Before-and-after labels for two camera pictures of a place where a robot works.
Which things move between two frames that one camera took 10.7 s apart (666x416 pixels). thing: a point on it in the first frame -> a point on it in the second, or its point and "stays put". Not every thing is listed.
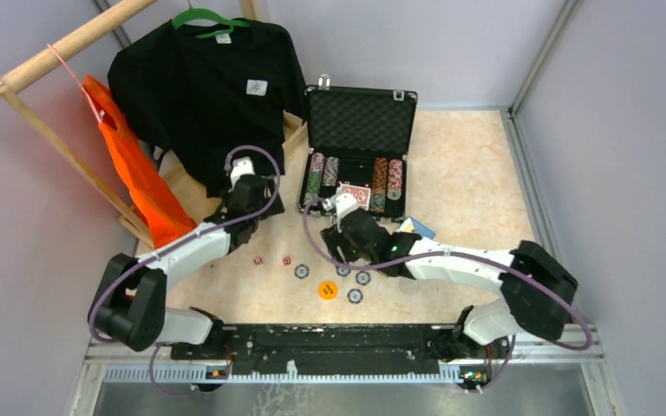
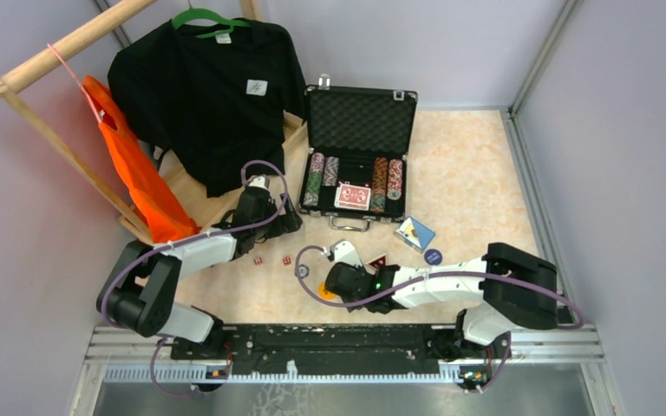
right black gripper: (347, 235) -> (338, 281)
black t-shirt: (220, 103) stays put
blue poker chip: (301, 271) stays put
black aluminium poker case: (358, 143) stays put
